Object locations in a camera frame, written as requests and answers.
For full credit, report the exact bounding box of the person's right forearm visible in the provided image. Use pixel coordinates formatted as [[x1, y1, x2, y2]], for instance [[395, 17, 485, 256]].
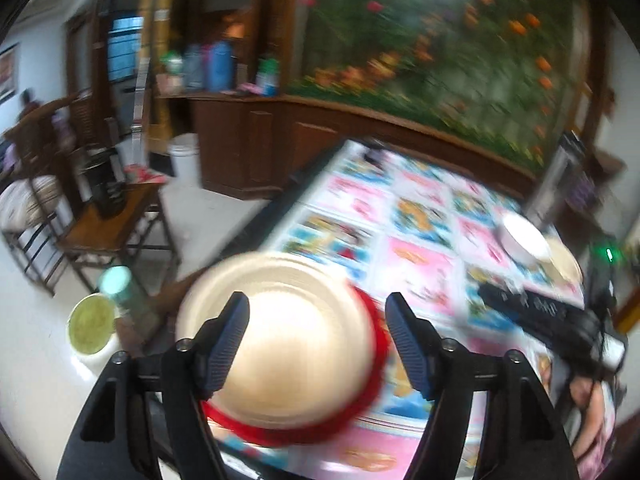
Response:
[[570, 375, 621, 480]]

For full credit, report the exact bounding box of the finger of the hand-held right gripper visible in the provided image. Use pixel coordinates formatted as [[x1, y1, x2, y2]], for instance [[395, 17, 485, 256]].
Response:
[[477, 281, 581, 318], [517, 312, 576, 353]]

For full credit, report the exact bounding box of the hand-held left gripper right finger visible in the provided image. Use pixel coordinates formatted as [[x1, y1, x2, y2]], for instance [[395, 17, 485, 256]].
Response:
[[385, 291, 581, 480]]

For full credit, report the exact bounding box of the purple bottle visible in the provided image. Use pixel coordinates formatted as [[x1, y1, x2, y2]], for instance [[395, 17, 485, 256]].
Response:
[[569, 170, 597, 212]]

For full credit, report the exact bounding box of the cream ribbed plastic bowl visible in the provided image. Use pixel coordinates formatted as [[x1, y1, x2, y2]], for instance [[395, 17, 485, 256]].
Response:
[[175, 252, 381, 431], [542, 237, 583, 286]]

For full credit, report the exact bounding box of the blue thermos flask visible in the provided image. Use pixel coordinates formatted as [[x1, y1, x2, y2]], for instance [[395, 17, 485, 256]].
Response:
[[206, 40, 236, 92]]

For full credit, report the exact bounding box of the dark wooden cabinet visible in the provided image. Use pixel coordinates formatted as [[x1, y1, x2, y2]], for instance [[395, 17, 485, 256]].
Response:
[[155, 87, 541, 201]]

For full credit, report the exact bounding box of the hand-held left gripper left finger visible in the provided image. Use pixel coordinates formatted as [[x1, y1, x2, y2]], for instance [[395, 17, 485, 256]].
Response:
[[55, 291, 251, 480]]

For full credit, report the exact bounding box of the green plastic bag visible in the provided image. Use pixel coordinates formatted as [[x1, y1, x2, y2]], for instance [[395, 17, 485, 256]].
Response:
[[162, 51, 185, 78]]

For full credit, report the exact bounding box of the white plastic bucket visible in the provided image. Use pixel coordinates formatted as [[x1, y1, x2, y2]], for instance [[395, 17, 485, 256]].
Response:
[[167, 132, 202, 188]]

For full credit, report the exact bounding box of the teal lidded cup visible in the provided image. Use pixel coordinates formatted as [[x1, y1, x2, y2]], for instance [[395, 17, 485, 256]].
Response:
[[99, 266, 161, 331]]

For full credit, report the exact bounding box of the grey-blue thermos flask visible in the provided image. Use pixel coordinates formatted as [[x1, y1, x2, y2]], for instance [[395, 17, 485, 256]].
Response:
[[182, 45, 206, 90]]

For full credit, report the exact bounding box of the white bowl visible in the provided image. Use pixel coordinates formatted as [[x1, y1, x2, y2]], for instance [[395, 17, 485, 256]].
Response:
[[497, 211, 551, 263]]

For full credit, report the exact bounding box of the green printed bottle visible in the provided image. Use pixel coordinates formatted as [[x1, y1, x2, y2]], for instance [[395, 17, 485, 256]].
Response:
[[256, 56, 280, 97]]

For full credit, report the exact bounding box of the stainless steel thermos jug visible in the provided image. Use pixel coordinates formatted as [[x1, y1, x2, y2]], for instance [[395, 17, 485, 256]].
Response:
[[525, 132, 588, 231]]

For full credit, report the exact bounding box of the blue barred window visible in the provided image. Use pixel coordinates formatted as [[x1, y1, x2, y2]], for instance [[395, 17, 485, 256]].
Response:
[[107, 15, 143, 83]]

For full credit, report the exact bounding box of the red scalloped glass plate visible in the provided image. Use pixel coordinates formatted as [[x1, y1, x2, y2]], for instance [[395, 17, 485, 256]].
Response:
[[202, 285, 391, 446]]

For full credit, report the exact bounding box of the green basin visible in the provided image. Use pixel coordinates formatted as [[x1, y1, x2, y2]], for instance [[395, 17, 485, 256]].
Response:
[[67, 294, 121, 366]]

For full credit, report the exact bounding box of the dark wooden chair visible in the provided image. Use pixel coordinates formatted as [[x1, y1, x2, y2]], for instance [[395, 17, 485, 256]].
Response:
[[0, 92, 121, 296]]

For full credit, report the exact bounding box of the black box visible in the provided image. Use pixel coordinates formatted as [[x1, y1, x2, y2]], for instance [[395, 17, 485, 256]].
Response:
[[85, 147, 128, 218]]

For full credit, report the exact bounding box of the colourful printed tablecloth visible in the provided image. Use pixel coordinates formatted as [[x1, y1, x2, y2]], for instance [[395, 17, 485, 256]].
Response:
[[220, 140, 588, 480]]

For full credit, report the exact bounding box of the mop with pink head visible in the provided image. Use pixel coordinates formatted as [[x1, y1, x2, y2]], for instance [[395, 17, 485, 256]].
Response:
[[122, 57, 168, 186]]

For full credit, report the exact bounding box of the framed wall picture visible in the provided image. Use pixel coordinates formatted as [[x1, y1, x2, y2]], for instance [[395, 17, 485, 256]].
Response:
[[0, 42, 21, 101]]

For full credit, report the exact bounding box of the small wooden side table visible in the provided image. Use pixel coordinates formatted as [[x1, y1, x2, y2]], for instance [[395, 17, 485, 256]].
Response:
[[55, 182, 182, 293]]

